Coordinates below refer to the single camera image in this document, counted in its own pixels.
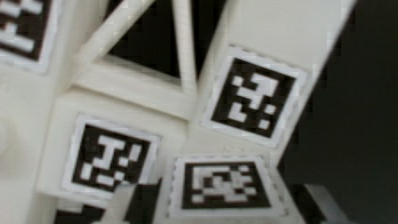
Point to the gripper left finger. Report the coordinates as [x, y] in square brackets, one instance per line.
[132, 205]

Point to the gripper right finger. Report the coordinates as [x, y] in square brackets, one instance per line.
[316, 205]

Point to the white tagged cube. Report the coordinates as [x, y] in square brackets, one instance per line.
[222, 190]

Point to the white chair back frame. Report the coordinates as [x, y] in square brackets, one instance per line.
[210, 59]

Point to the white seat block with pegs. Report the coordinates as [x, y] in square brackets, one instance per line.
[110, 142]

